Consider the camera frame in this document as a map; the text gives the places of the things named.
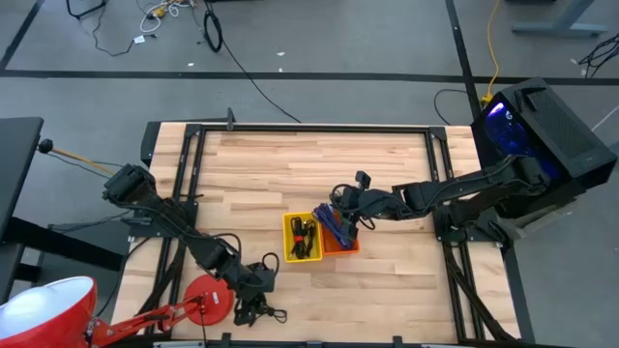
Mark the grey desk leg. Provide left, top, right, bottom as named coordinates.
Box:
left=510, top=0, right=610, bottom=38

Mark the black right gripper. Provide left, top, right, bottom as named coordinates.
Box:
left=340, top=187, right=393, bottom=242

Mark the black looped floor cable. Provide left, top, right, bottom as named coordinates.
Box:
left=432, top=88, right=470, bottom=126

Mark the orange plastic basket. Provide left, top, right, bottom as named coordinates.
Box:
left=320, top=221, right=362, bottom=256

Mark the purple USB cable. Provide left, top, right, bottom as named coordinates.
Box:
left=312, top=202, right=347, bottom=238

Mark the wooden stick with black knob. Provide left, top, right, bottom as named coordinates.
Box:
left=37, top=138, right=117, bottom=176

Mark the yellow plastic basket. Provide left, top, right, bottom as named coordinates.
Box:
left=282, top=211, right=324, bottom=264

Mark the yellow floor cable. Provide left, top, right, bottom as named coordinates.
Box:
left=481, top=0, right=502, bottom=105

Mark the black side desk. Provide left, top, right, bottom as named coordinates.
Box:
left=0, top=115, right=130, bottom=304

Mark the black aluminium table frame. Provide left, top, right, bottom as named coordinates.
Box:
left=128, top=108, right=523, bottom=348

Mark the white floor cable bundle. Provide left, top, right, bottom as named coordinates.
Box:
left=133, top=0, right=194, bottom=44

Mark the black computer tower blue light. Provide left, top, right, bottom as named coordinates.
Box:
left=470, top=76, right=619, bottom=207

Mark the red desk lamp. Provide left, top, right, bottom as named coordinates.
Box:
left=0, top=274, right=237, bottom=348

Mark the black floor cable bundle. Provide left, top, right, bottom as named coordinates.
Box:
left=577, top=31, right=619, bottom=78

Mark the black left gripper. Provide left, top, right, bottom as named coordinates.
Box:
left=234, top=282, right=276, bottom=327

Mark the thin black USB cable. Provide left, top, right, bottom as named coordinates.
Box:
left=260, top=306, right=289, bottom=324
left=304, top=219, right=319, bottom=248

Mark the black coiled floor cable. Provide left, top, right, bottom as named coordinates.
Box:
left=201, top=0, right=302, bottom=125

